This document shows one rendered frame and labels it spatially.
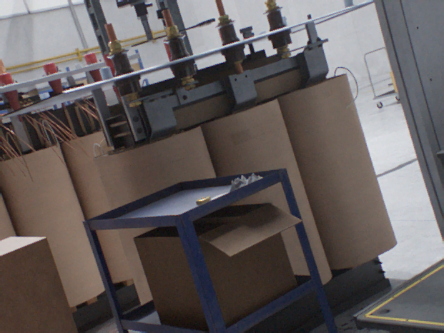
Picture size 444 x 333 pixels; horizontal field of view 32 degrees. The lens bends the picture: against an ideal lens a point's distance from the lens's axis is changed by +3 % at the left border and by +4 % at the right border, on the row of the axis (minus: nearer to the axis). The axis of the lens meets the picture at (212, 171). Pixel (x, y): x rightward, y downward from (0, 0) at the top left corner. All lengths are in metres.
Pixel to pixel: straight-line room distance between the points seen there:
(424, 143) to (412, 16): 0.39
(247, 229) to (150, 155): 0.90
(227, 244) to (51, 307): 0.67
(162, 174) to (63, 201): 1.65
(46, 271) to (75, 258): 2.12
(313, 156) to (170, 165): 0.80
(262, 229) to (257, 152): 1.09
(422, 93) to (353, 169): 1.22
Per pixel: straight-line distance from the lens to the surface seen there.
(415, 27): 2.51
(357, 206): 3.65
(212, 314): 2.22
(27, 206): 4.60
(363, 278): 3.86
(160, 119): 3.11
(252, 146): 3.29
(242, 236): 2.21
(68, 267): 4.64
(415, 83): 2.46
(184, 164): 3.10
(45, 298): 2.54
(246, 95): 3.35
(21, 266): 2.51
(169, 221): 2.21
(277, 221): 2.29
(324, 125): 3.56
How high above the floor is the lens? 1.24
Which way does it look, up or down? 7 degrees down
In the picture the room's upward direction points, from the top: 18 degrees counter-clockwise
